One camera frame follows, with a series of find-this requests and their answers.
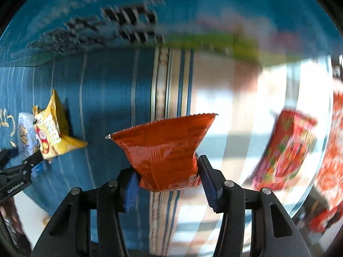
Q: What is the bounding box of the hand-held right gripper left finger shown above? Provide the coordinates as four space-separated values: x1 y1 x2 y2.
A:
32 168 140 257

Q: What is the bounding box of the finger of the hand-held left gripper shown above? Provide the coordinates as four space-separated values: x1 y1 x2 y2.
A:
0 148 44 178

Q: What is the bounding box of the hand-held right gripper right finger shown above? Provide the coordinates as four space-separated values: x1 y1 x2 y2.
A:
197 155 312 257

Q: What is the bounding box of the yellow snack packet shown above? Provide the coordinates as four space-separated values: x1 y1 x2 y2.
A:
33 89 88 160

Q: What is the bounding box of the orange snack packet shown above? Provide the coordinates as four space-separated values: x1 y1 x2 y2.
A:
105 114 216 192

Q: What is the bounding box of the white and blue snack packet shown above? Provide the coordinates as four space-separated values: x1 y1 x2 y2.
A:
17 112 45 178

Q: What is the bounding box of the red patterned snack packet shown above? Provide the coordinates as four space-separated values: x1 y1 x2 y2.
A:
252 110 318 191

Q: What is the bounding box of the red and white patterned bag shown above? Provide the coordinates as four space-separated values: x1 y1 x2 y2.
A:
308 80 343 233

